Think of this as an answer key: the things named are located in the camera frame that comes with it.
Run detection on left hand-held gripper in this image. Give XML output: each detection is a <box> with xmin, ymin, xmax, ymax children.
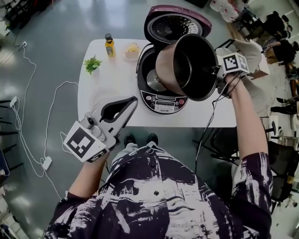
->
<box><xmin>63</xmin><ymin>95</ymin><xmax>139</xmax><ymax>163</ymax></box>

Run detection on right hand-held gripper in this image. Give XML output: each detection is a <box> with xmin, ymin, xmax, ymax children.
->
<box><xmin>211</xmin><ymin>52</ymin><xmax>252</xmax><ymax>97</ymax></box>

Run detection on dark metal pot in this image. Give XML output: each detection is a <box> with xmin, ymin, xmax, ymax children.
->
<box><xmin>155</xmin><ymin>34</ymin><xmax>220</xmax><ymax>101</ymax></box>

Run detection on maroon rice cooker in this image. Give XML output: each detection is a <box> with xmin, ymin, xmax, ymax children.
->
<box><xmin>136</xmin><ymin>5</ymin><xmax>213</xmax><ymax>115</ymax></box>

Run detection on person's right forearm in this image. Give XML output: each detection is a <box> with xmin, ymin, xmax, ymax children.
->
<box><xmin>225</xmin><ymin>73</ymin><xmax>269</xmax><ymax>164</ymax></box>

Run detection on person's left forearm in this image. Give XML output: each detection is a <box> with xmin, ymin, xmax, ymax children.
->
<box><xmin>67</xmin><ymin>151</ymin><xmax>110</xmax><ymax>200</ymax></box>

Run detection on black shoe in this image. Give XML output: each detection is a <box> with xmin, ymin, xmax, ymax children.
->
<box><xmin>147</xmin><ymin>133</ymin><xmax>159</xmax><ymax>146</ymax></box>
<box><xmin>125</xmin><ymin>133</ymin><xmax>137</xmax><ymax>147</ymax></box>

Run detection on white folding table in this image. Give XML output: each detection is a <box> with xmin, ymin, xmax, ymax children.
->
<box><xmin>77</xmin><ymin>38</ymin><xmax>238</xmax><ymax>128</ymax></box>

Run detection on beige shell chair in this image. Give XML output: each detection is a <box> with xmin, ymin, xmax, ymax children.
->
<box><xmin>214</xmin><ymin>38</ymin><xmax>269</xmax><ymax>81</ymax></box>

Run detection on person's grey trousers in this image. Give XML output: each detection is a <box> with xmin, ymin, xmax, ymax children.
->
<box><xmin>112</xmin><ymin>141</ymin><xmax>159</xmax><ymax>164</ymax></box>

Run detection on small green potted plant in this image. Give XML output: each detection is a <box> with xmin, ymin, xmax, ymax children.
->
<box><xmin>83</xmin><ymin>55</ymin><xmax>103</xmax><ymax>75</ymax></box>

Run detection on white red-print bag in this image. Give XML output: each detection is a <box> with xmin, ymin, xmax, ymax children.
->
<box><xmin>210</xmin><ymin>0</ymin><xmax>241</xmax><ymax>23</ymax></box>

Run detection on yellow oil bottle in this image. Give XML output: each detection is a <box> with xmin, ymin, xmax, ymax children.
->
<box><xmin>104</xmin><ymin>33</ymin><xmax>117</xmax><ymax>58</ymax></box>

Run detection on small snack cup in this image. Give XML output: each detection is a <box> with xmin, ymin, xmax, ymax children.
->
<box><xmin>123</xmin><ymin>42</ymin><xmax>141</xmax><ymax>62</ymax></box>

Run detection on black folding chair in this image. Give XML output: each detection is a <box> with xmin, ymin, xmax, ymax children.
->
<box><xmin>193</xmin><ymin>127</ymin><xmax>241</xmax><ymax>166</ymax></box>

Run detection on large white power strip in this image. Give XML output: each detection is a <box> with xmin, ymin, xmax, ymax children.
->
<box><xmin>42</xmin><ymin>156</ymin><xmax>53</xmax><ymax>171</ymax></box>

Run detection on person's black white patterned shirt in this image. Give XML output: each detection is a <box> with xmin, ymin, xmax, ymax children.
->
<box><xmin>44</xmin><ymin>146</ymin><xmax>274</xmax><ymax>239</ymax></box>

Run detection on black office chair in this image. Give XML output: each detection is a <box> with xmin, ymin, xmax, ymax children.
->
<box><xmin>266</xmin><ymin>140</ymin><xmax>299</xmax><ymax>203</ymax></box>

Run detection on blue seat chair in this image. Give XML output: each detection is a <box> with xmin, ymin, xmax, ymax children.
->
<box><xmin>0</xmin><ymin>143</ymin><xmax>24</xmax><ymax>177</ymax></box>

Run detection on thin black cable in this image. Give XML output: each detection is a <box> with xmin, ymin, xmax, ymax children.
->
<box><xmin>195</xmin><ymin>74</ymin><xmax>242</xmax><ymax>169</ymax></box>

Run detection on looping white cable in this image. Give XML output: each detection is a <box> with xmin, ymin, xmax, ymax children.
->
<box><xmin>45</xmin><ymin>81</ymin><xmax>79</xmax><ymax>162</ymax></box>

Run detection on long white cable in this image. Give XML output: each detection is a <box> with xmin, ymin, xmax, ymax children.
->
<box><xmin>14</xmin><ymin>45</ymin><xmax>63</xmax><ymax>199</ymax></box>

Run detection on black frame chair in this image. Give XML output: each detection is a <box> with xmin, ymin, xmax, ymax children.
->
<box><xmin>0</xmin><ymin>99</ymin><xmax>19</xmax><ymax>136</ymax></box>

